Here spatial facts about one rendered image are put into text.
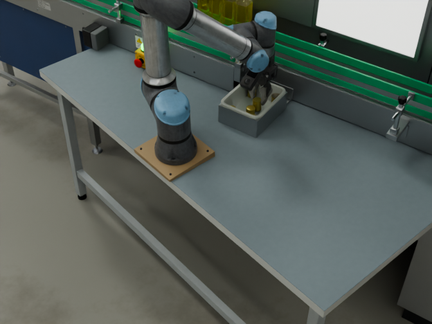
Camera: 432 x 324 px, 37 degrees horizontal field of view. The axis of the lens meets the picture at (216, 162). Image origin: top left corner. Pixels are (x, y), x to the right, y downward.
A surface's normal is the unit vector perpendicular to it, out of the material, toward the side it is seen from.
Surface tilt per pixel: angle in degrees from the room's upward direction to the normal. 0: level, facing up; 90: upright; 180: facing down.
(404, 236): 0
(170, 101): 11
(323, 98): 90
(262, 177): 0
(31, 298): 0
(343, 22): 90
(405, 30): 90
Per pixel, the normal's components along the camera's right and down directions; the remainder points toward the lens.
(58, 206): 0.01, -0.74
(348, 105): -0.56, 0.55
